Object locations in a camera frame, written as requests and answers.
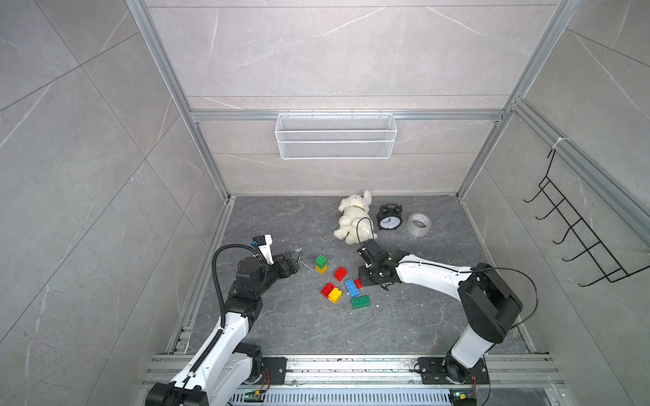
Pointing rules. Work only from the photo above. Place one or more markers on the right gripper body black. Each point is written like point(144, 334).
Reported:
point(368, 276)

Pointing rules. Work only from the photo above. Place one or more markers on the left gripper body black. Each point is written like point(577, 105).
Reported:
point(282, 273)

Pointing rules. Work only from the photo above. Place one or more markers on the blue long lego brick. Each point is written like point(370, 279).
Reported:
point(352, 288)

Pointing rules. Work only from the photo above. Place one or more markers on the light green square lego brick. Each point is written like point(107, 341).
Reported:
point(321, 262)

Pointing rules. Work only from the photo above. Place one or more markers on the red square lego brick top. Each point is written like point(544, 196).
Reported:
point(340, 274)

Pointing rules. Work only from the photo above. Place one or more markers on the red square lego brick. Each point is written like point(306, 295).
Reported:
point(340, 274)
point(327, 290)

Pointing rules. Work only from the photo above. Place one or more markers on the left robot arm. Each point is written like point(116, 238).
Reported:
point(224, 361)

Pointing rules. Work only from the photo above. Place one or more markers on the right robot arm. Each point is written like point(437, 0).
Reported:
point(491, 306)

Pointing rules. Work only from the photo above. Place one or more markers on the dark green long lego brick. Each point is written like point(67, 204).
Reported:
point(360, 302)

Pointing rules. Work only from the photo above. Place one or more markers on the red square lego brick bottom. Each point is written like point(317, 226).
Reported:
point(327, 290)

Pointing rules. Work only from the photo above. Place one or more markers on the yellow square lego brick bottom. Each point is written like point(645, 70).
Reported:
point(335, 295)

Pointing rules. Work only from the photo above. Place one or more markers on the white plush dog toy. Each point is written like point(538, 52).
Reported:
point(355, 224)

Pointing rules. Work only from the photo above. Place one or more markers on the black alarm clock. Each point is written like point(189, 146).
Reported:
point(389, 216)

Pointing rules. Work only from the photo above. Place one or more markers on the clear tape roll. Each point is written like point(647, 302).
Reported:
point(418, 224)

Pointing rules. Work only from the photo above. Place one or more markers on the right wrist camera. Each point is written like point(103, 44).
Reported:
point(372, 253)

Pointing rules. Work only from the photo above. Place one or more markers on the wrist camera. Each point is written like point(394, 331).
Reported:
point(263, 244)
point(372, 253)

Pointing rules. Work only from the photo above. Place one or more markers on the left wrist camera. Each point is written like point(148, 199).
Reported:
point(263, 244)

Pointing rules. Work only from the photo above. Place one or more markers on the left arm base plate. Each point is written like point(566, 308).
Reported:
point(271, 369)

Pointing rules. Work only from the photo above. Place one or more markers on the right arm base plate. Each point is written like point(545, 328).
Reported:
point(440, 370)

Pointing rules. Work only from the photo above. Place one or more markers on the white wire mesh basket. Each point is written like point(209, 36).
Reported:
point(302, 136)

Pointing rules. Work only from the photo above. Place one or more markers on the aluminium mounting rail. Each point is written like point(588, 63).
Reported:
point(505, 371)

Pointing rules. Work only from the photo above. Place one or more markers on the black wire hook rack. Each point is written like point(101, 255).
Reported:
point(609, 267)

